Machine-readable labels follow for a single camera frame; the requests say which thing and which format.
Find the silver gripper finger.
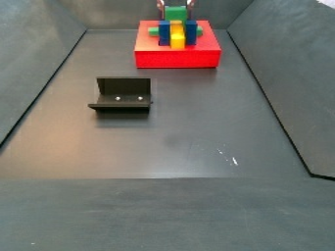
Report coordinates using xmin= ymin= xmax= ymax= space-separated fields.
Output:
xmin=185 ymin=0 xmax=194 ymax=20
xmin=156 ymin=0 xmax=165 ymax=11

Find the green stepped block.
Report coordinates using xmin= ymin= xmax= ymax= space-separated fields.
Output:
xmin=158 ymin=6 xmax=202 ymax=36

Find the red base board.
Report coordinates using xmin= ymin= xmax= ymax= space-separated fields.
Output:
xmin=133 ymin=21 xmax=222 ymax=69

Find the black angle fixture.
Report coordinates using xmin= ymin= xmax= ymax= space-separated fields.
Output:
xmin=88 ymin=76 xmax=152 ymax=111

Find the blue block right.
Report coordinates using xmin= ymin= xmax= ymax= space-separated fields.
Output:
xmin=185 ymin=20 xmax=197 ymax=45

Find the blue block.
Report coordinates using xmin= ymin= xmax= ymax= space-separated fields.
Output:
xmin=185 ymin=20 xmax=197 ymax=45
xmin=158 ymin=21 xmax=169 ymax=46

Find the blue block left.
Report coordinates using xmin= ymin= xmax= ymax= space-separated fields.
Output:
xmin=158 ymin=21 xmax=169 ymax=46

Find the yellow arch block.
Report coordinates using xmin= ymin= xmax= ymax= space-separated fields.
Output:
xmin=169 ymin=21 xmax=185 ymax=49

